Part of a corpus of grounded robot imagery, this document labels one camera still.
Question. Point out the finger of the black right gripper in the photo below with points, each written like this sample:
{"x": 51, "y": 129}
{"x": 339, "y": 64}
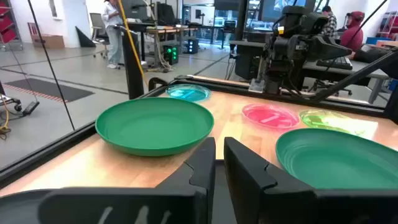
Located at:
{"x": 328, "y": 49}

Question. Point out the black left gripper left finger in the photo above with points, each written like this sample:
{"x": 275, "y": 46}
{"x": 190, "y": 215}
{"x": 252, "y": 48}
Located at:
{"x": 174, "y": 199}

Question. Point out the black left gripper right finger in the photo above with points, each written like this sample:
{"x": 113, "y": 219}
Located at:
{"x": 280, "y": 202}

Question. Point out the pink transparent plastic plate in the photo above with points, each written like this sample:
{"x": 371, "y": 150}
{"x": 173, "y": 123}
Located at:
{"x": 270, "y": 116}

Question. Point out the green plastic plate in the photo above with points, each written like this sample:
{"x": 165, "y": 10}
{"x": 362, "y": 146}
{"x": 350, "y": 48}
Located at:
{"x": 342, "y": 158}
{"x": 154, "y": 124}

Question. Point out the blue transparent plastic plate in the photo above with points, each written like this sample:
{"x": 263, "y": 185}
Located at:
{"x": 188, "y": 92}

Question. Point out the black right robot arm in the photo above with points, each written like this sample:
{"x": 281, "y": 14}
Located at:
{"x": 280, "y": 71}

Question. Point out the black keyboard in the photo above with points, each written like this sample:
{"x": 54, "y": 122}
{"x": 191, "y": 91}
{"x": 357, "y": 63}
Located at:
{"x": 335, "y": 63}

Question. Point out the person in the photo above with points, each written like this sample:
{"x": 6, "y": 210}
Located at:
{"x": 353, "y": 37}
{"x": 113, "y": 37}
{"x": 329, "y": 25}

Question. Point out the grey desk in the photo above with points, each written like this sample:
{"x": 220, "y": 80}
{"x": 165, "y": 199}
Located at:
{"x": 363, "y": 72}

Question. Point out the black perforated computer case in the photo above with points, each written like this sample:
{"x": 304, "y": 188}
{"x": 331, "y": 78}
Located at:
{"x": 245, "y": 62}

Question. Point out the blue storage box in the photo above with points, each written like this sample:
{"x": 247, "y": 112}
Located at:
{"x": 377, "y": 40}

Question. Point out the lime transparent plastic plate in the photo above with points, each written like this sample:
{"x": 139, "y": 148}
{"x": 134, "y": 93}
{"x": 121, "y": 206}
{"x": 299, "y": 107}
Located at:
{"x": 314, "y": 119}

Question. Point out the black computer tower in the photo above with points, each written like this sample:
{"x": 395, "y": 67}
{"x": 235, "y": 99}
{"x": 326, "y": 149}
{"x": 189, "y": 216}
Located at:
{"x": 192, "y": 46}

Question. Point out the computer tower green lights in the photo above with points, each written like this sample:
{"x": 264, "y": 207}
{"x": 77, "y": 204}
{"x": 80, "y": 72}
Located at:
{"x": 171, "y": 56}

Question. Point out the wooden top desk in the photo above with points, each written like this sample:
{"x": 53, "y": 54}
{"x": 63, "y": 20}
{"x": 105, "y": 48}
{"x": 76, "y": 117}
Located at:
{"x": 161, "y": 30}

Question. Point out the black computer monitor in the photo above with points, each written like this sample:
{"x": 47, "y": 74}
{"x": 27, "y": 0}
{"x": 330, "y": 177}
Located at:
{"x": 133, "y": 9}
{"x": 164, "y": 14}

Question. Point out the black floor mat striped edge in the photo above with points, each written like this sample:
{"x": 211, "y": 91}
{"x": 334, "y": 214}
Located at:
{"x": 49, "y": 88}

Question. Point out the black power adapter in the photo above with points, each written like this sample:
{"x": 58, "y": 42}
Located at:
{"x": 31, "y": 108}

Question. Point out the black wedge panel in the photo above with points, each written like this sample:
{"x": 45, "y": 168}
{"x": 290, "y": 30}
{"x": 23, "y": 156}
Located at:
{"x": 84, "y": 42}

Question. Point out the black cart caster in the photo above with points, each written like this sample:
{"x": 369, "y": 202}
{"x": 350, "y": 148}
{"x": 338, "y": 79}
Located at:
{"x": 15, "y": 106}

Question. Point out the grey office chair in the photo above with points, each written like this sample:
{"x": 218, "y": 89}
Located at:
{"x": 97, "y": 25}

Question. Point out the brown cardboard box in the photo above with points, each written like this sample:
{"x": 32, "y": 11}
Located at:
{"x": 51, "y": 42}

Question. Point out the shelf with red bins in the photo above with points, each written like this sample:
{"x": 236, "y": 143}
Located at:
{"x": 7, "y": 34}

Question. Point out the black slanted post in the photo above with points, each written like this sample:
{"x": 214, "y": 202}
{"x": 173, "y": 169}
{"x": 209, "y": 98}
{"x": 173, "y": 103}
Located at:
{"x": 133, "y": 77}

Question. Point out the black aluminium table frame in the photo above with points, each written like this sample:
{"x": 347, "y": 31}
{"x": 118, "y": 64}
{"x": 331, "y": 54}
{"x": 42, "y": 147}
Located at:
{"x": 46, "y": 154}

